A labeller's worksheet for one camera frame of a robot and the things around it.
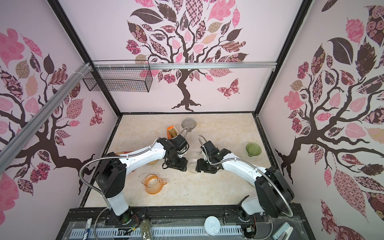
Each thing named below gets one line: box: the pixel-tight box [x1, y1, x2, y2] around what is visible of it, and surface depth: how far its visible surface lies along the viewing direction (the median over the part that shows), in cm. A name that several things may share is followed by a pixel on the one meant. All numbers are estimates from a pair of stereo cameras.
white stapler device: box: [272, 222, 294, 240], surface depth 69 cm
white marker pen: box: [83, 217, 93, 240], surface depth 71 cm
